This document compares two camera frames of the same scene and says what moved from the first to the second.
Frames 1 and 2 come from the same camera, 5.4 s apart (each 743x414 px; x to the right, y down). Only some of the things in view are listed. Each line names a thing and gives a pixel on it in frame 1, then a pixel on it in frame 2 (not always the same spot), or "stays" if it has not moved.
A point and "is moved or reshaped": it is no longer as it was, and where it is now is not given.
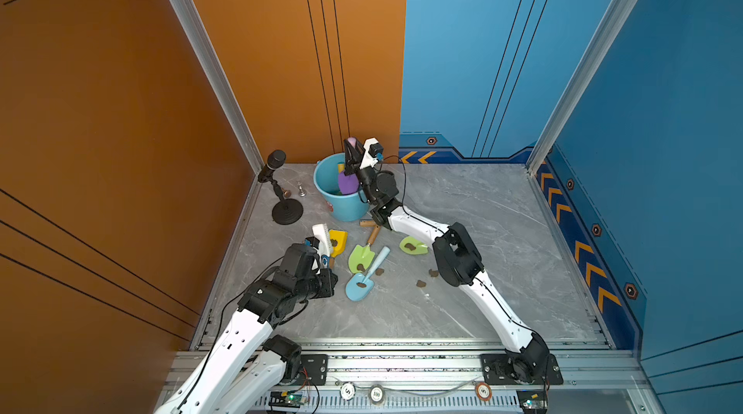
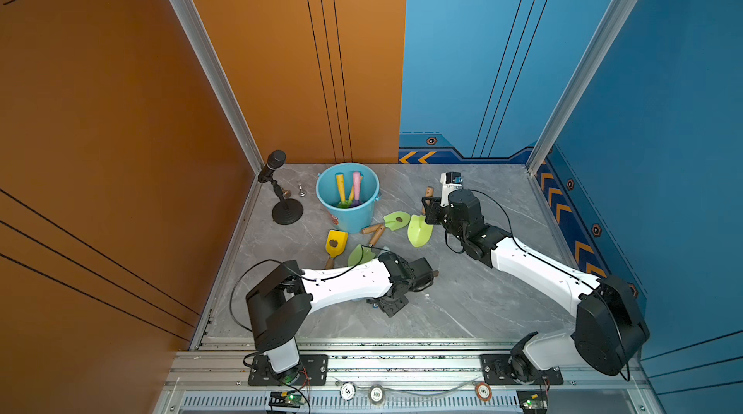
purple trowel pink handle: (348, 184) is moved or reshaped
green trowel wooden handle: (359, 255) stays
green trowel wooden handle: (412, 246) → (430, 192)
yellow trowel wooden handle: (341, 237) stays
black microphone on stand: (287, 211) stays
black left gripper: (328, 284) → (393, 310)
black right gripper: (354, 164) → (434, 208)
